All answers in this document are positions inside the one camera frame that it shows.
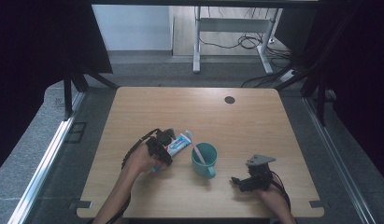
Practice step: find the aluminium floor rail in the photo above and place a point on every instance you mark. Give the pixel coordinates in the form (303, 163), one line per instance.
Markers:
(339, 158)
(40, 171)

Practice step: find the white metal desk frame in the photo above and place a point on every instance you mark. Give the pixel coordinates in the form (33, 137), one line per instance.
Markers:
(233, 25)

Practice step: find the person's left hand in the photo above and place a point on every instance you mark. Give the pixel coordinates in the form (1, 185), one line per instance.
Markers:
(141, 161)

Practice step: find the person's right hand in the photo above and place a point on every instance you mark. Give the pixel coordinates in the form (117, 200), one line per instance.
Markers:
(272, 196)

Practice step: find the white power strip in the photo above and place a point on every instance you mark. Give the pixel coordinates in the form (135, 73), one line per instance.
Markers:
(287, 75)

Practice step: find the pink toothbrush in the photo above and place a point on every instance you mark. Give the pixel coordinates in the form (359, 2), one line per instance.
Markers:
(197, 149)

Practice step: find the black curtain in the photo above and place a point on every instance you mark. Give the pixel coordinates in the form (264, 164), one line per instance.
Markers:
(361, 62)
(31, 62)

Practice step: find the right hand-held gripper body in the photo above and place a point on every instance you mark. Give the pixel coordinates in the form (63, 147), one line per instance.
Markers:
(259, 175)

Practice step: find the black metal stand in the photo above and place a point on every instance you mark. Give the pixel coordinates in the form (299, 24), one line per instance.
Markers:
(67, 99)
(320, 105)

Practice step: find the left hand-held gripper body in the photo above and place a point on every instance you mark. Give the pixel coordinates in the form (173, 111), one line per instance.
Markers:
(155, 147)

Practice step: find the white and blue toothpaste tube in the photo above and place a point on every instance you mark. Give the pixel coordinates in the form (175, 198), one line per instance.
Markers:
(180, 143)

